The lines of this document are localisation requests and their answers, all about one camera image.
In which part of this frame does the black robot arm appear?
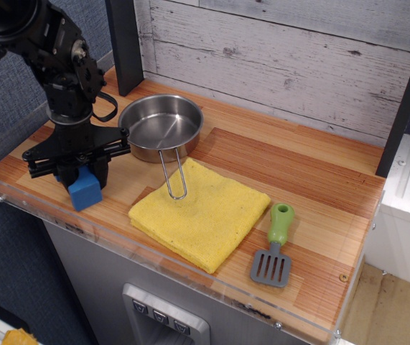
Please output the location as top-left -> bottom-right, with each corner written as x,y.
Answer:
0,1 -> 130,188

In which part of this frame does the yellow cloth scrap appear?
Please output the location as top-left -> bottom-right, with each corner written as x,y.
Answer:
1,328 -> 39,345

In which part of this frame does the green handled grey spatula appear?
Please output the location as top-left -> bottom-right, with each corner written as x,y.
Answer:
250,203 -> 295,288

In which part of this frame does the steel pot with wire handle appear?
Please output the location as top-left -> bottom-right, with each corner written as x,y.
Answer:
118,94 -> 204,200

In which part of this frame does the yellow folded cloth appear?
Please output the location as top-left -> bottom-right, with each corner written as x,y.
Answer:
129,158 -> 271,274

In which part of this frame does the black post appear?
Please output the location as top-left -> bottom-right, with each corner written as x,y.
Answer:
376,77 -> 410,178
105,0 -> 144,96

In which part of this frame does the black left post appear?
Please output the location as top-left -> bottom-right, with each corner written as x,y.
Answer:
105,0 -> 144,96

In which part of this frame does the clear acrylic guard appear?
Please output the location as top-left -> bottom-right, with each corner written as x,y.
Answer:
0,50 -> 387,341

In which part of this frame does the blue arch block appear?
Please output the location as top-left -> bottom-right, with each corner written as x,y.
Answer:
66,165 -> 103,211

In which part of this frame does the white ridged side cabinet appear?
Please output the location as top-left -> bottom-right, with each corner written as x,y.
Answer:
364,134 -> 410,282

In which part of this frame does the silver dispenser panel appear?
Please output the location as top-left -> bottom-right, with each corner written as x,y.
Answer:
122,283 -> 211,344

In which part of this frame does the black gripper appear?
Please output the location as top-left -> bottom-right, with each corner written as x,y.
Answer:
22,120 -> 131,189

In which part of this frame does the black right post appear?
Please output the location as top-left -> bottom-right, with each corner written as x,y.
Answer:
376,77 -> 410,178

